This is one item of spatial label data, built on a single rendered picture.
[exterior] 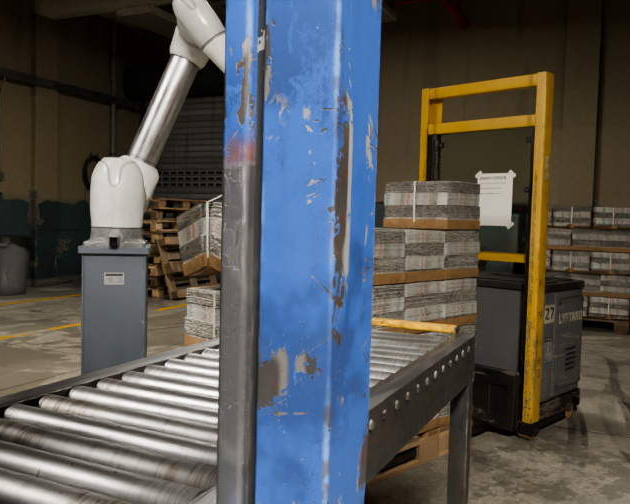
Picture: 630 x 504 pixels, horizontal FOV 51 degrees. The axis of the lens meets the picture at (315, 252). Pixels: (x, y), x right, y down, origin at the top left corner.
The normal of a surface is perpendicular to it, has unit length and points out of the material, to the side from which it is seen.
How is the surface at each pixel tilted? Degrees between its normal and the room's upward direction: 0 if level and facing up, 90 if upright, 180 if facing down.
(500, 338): 90
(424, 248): 90
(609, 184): 90
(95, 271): 90
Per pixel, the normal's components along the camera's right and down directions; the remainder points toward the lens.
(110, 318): 0.22, 0.06
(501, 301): -0.71, 0.02
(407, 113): -0.43, 0.04
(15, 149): 0.90, 0.04
